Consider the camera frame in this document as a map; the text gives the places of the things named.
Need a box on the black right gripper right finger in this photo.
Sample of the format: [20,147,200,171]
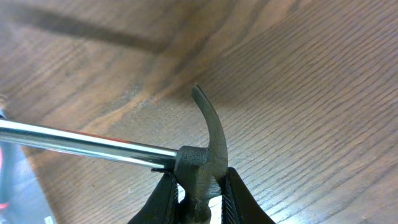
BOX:
[221,167,275,224]

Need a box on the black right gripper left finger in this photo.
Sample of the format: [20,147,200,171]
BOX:
[128,169,178,224]

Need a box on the small claw hammer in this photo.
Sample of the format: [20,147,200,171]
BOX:
[1,84,228,223]

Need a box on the clear plastic container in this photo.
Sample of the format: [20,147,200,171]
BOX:
[1,124,57,224]

